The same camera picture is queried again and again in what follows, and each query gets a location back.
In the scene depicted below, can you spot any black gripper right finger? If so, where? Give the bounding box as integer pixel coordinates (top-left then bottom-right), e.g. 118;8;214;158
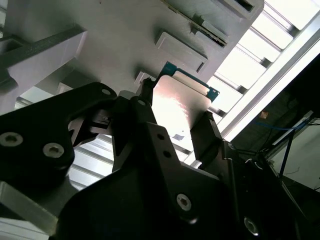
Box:
191;111;301;240

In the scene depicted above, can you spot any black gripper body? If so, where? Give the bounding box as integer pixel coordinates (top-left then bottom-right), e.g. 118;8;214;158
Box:
49;163;236;240

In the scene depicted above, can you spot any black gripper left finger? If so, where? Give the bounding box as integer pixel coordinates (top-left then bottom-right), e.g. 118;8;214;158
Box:
0;77;198;225

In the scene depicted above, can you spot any silver CPU green board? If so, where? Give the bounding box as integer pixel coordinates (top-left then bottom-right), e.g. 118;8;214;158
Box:
150;61;221;132

